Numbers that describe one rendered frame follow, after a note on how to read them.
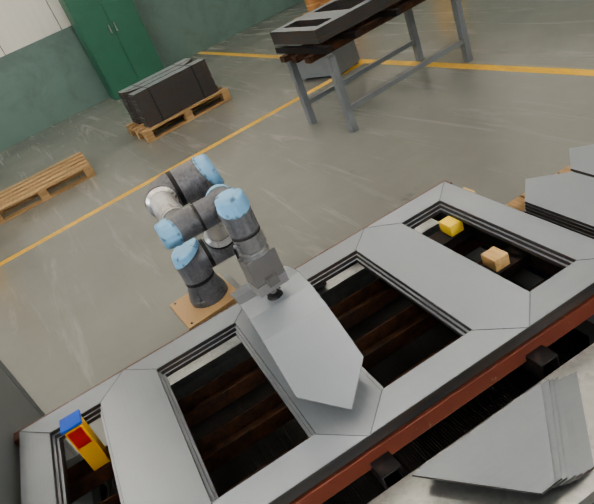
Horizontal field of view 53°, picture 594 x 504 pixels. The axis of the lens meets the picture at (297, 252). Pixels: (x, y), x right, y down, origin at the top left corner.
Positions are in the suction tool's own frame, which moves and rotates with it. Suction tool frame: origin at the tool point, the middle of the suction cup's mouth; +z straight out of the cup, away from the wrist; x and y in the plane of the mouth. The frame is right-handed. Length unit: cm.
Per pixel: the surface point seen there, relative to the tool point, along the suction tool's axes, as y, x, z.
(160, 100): 139, 592, 67
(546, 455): 17, -66, 21
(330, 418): -8.7, -29.1, 15.6
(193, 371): -25, 41, 33
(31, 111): 26, 997, 70
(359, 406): -2.0, -31.6, 15.7
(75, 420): -59, 24, 12
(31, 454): -74, 28, 16
